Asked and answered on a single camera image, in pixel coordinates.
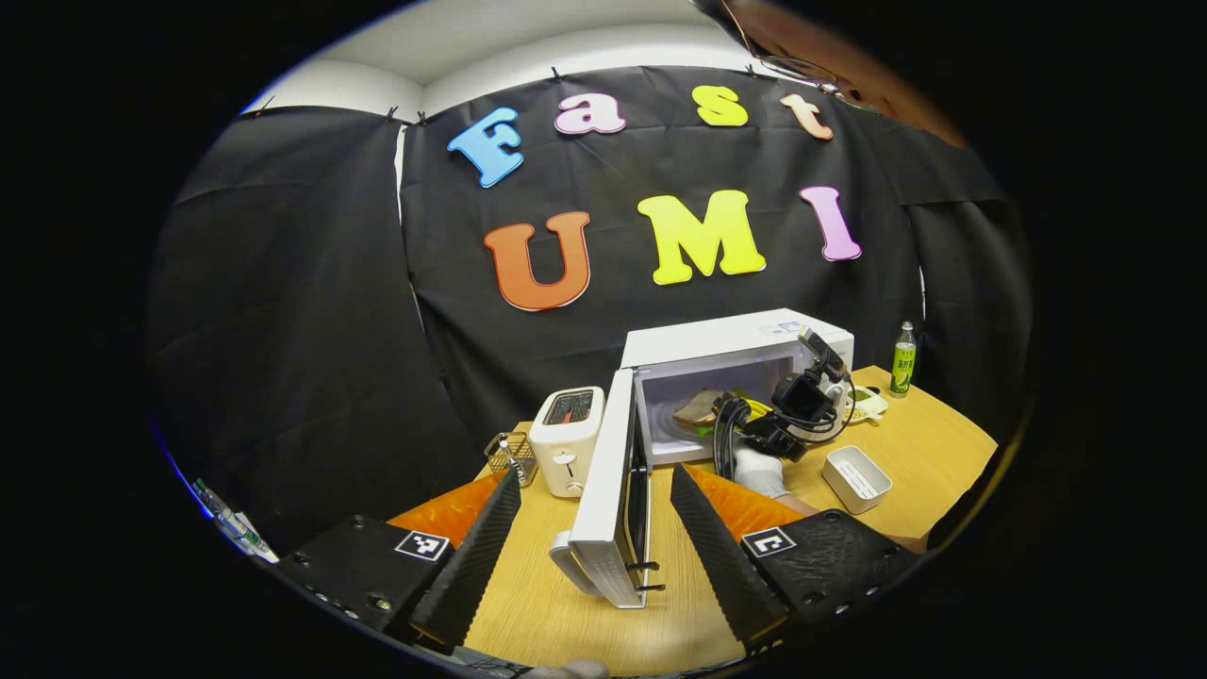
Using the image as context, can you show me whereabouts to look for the divided plate of grains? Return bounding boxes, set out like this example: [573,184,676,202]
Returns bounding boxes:
[842,384,890,424]

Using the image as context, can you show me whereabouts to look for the white toaster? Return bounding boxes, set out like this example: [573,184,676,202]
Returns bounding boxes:
[528,386,606,499]

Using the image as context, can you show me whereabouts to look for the white microwave oven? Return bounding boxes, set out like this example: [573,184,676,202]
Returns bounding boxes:
[550,308,856,610]

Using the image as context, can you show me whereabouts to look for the person's head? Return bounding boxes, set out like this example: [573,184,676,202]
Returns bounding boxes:
[691,0,967,149]

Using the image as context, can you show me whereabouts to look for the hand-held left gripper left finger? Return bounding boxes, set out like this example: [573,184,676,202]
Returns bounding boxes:
[276,467,523,654]

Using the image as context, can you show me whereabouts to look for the small wire basket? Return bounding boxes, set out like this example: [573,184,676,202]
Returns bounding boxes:
[484,431,539,489]

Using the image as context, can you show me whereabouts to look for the white rectangular tray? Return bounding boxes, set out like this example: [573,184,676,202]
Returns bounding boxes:
[820,445,894,516]

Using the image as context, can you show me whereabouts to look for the sandwich with lettuce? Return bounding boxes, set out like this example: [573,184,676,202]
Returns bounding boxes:
[671,389,755,438]

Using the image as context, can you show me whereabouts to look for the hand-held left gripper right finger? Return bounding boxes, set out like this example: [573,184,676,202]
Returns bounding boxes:
[670,462,923,658]

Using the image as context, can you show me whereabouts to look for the thin frame eyeglasses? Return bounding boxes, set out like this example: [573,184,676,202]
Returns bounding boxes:
[721,0,868,100]

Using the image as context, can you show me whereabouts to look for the green label drink bottle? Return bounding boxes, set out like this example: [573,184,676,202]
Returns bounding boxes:
[889,321,918,399]

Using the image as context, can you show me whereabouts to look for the black backdrop cloth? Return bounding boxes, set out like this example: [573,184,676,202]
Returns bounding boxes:
[146,66,1033,557]

